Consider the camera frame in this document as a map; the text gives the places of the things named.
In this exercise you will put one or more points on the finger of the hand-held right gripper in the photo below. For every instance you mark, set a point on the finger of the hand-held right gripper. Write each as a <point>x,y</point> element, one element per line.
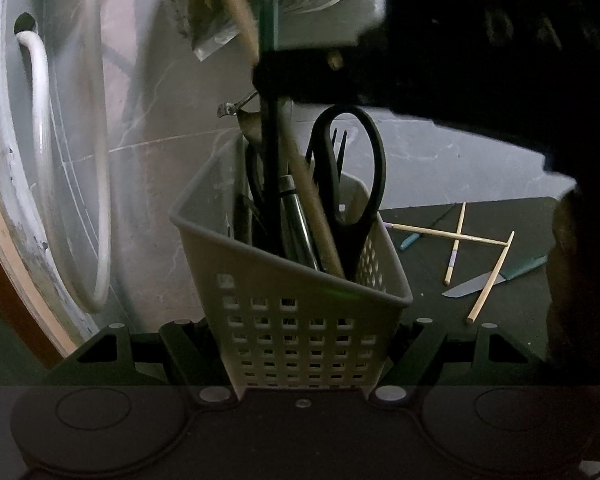
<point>305,77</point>

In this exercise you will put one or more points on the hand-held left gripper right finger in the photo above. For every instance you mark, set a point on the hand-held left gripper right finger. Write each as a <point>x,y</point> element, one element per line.
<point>420,350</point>

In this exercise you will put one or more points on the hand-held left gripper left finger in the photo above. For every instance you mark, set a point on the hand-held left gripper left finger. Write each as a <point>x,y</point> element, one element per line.
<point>185,350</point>

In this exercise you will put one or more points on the black fork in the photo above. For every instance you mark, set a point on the black fork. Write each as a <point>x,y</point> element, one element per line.
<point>342,147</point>

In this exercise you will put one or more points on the white perforated utensil basket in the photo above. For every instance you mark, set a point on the white perforated utensil basket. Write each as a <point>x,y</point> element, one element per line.
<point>200,260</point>

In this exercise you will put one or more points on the wooden chopstick with purple band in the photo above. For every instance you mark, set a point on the wooden chopstick with purple band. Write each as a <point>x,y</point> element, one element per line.
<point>452,260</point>

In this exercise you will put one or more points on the metal peeler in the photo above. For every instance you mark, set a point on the metal peeler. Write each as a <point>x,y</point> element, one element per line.
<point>300,225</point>

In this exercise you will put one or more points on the person's right hand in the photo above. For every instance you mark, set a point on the person's right hand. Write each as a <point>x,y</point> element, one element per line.
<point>590,280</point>

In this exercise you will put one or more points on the dark green box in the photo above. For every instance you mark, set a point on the dark green box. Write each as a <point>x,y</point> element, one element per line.
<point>5,355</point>

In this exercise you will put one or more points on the wooden door frame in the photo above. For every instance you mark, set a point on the wooden door frame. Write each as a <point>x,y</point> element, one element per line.
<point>10,300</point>

